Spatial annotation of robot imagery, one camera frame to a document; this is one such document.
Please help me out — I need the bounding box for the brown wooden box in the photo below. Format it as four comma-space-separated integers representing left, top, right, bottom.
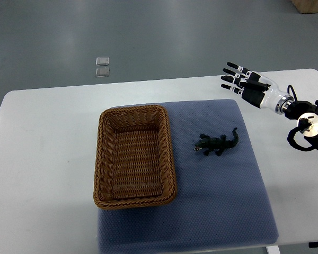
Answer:
291, 0, 318, 14

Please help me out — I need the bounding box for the dark green toy crocodile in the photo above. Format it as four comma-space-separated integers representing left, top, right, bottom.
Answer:
194, 128, 239, 156

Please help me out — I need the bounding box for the brown wicker basket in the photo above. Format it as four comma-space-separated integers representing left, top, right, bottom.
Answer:
93, 105, 178, 210

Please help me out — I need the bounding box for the blue grey table mat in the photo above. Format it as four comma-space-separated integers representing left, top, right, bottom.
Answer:
98, 99, 279, 253

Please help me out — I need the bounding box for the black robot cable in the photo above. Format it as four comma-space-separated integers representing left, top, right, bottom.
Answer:
286, 84, 299, 102

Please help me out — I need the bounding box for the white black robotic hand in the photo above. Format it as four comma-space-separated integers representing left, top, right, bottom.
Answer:
220, 62, 295, 114

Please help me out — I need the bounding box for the white table leg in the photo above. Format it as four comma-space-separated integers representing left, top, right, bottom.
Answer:
266, 246, 281, 254

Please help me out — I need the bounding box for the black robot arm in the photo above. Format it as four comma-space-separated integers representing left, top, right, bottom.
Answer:
283, 100, 318, 152

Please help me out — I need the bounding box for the upper floor socket plate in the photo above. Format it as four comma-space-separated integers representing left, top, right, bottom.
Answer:
95, 56, 110, 66

